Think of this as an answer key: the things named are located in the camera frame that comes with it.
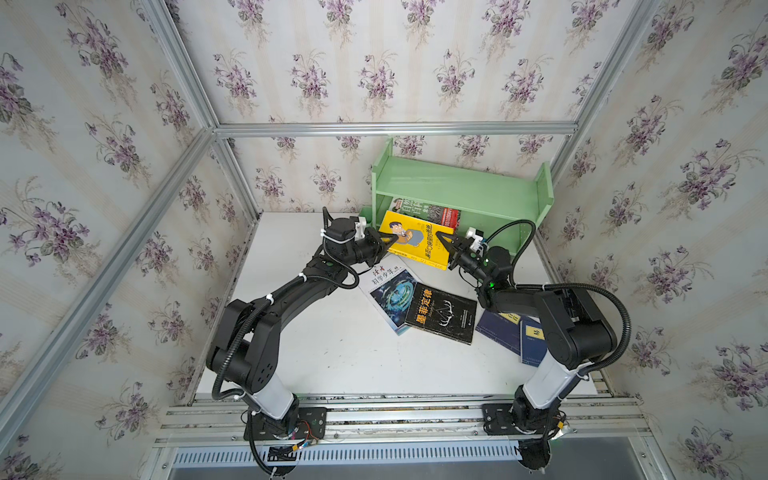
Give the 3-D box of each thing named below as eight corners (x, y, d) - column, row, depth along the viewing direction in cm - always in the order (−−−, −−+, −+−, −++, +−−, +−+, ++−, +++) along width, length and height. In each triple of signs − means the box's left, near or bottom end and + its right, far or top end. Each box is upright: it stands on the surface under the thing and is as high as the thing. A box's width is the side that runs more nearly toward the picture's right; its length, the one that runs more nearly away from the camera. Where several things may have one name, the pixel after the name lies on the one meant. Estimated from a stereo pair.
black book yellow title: (404, 324, 92) (404, 321, 90) (415, 285, 101) (416, 282, 99) (470, 344, 88) (472, 341, 86) (476, 302, 97) (478, 299, 95)
